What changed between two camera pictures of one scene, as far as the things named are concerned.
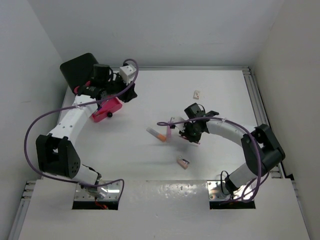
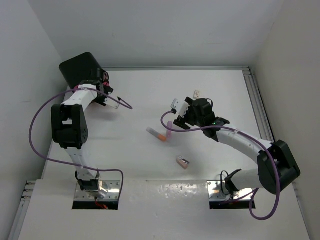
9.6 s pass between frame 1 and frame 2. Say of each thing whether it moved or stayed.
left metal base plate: stayed
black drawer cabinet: stayed
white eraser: stayed
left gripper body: moved
